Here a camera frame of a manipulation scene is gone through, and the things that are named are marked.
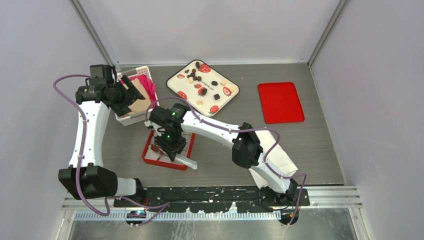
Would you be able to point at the white plastic basket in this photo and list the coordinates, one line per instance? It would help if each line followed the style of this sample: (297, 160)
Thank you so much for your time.
(129, 120)

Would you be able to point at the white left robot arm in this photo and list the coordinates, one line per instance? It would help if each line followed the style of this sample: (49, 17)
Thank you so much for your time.
(85, 177)

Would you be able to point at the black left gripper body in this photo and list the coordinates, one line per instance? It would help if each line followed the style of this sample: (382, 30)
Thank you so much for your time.
(123, 97)

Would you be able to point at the strawberry print tray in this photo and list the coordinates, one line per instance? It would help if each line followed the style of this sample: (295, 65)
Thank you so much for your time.
(197, 82)

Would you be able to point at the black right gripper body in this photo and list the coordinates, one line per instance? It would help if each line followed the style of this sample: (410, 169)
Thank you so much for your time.
(172, 143)

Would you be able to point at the pink tissue paper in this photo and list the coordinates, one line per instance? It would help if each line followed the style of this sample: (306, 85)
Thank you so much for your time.
(145, 86)

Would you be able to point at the red box lid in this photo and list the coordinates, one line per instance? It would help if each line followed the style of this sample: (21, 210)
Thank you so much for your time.
(280, 103)

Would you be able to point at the white folded cloth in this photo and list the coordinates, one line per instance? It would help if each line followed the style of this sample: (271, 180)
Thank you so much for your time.
(277, 156)

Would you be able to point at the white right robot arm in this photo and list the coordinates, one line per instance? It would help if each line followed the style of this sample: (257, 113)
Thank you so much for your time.
(255, 149)

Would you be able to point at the tan paper bag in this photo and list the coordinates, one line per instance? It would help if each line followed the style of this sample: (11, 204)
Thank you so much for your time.
(140, 105)

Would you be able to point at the metal tongs with grey handle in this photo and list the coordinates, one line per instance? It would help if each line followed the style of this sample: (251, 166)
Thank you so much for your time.
(187, 161)

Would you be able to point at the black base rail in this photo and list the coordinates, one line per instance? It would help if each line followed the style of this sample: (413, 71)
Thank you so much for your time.
(219, 199)

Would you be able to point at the red chocolate box tray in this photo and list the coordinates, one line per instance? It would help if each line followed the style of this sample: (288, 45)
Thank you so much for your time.
(190, 137)

